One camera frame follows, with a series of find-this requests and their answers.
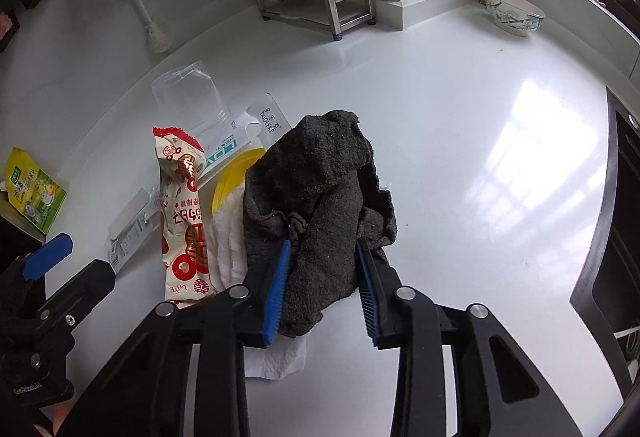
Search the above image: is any white patterned bowl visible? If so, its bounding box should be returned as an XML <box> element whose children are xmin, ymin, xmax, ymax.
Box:
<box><xmin>483</xmin><ymin>0</ymin><xmax>546</xmax><ymax>37</ymax></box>

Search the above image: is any yellow plastic lid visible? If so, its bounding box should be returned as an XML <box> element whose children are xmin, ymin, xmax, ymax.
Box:
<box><xmin>212</xmin><ymin>148</ymin><xmax>266</xmax><ymax>215</ymax></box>

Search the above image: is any white printed plastic package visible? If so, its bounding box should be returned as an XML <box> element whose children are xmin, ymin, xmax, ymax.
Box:
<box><xmin>200</xmin><ymin>92</ymin><xmax>291</xmax><ymax>180</ymax></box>

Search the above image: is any red white snack wrapper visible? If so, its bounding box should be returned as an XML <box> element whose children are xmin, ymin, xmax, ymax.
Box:
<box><xmin>152</xmin><ymin>126</ymin><xmax>221</xmax><ymax>310</ymax></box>

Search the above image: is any blue white bottle brush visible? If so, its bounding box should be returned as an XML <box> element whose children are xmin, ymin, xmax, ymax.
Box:
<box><xmin>116</xmin><ymin>0</ymin><xmax>173</xmax><ymax>54</ymax></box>

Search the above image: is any white paper towel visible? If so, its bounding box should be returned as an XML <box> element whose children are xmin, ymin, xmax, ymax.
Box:
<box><xmin>207</xmin><ymin>190</ymin><xmax>308</xmax><ymax>382</ymax></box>

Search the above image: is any clear plastic cup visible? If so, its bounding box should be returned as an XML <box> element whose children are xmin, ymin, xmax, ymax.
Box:
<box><xmin>151</xmin><ymin>60</ymin><xmax>236</xmax><ymax>138</ymax></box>

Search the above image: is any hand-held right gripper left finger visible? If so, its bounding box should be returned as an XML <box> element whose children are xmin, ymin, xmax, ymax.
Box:
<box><xmin>55</xmin><ymin>239</ymin><xmax>296</xmax><ymax>437</ymax></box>

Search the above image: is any person's left hand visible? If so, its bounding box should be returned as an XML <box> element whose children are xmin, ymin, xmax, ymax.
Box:
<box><xmin>31</xmin><ymin>398</ymin><xmax>72</xmax><ymax>437</ymax></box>

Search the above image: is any black kitchen sink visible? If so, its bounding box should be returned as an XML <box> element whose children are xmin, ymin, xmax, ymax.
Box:
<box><xmin>570</xmin><ymin>87</ymin><xmax>640</xmax><ymax>398</ymax></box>

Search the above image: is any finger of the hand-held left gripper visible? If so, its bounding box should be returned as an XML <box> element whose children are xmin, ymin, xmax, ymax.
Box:
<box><xmin>0</xmin><ymin>233</ymin><xmax>75</xmax><ymax>318</ymax></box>
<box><xmin>30</xmin><ymin>259</ymin><xmax>117</xmax><ymax>333</ymax></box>

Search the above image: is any dark grey cloth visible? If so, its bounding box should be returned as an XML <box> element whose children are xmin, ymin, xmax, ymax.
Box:
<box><xmin>242</xmin><ymin>110</ymin><xmax>398</xmax><ymax>338</ymax></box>

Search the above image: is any black integrated stove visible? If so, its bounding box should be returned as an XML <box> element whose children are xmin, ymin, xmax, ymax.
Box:
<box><xmin>0</xmin><ymin>204</ymin><xmax>46</xmax><ymax>278</ymax></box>

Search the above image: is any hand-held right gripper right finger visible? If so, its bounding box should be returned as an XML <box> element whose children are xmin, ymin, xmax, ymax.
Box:
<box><xmin>356</xmin><ymin>239</ymin><xmax>596</xmax><ymax>437</ymax></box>

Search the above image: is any yellow seasoning pouch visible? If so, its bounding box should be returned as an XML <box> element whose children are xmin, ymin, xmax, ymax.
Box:
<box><xmin>4</xmin><ymin>147</ymin><xmax>67</xmax><ymax>235</ymax></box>

